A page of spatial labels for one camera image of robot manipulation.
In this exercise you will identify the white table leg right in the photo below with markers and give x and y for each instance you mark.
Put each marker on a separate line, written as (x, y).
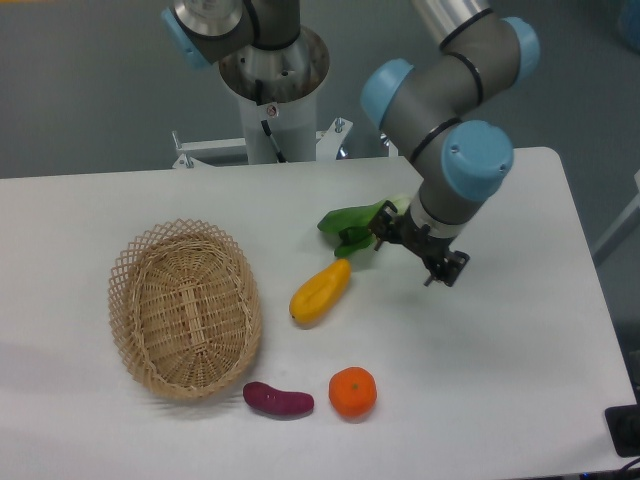
(619, 230)

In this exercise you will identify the orange tangerine fruit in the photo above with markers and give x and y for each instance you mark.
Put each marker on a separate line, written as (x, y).
(352, 392)

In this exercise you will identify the yellow mango fruit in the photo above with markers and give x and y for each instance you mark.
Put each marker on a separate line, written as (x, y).
(319, 294)

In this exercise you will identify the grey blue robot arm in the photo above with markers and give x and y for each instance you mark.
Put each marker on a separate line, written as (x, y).
(422, 112)

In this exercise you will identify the woven wicker basket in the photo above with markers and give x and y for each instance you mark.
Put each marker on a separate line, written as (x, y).
(184, 310)

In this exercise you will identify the white metal base frame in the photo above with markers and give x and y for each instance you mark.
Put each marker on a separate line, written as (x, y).
(225, 147)

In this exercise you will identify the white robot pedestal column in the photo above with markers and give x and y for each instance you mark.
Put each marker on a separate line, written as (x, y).
(277, 83)

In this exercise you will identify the purple sweet potato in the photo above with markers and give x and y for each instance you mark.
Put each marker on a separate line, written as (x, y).
(274, 402)

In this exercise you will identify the green bok choy vegetable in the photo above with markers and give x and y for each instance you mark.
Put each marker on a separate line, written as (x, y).
(350, 224)

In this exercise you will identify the black device at table edge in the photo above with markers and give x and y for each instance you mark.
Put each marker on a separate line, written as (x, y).
(623, 426)

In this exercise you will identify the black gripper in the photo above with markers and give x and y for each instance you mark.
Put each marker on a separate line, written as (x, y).
(444, 266)

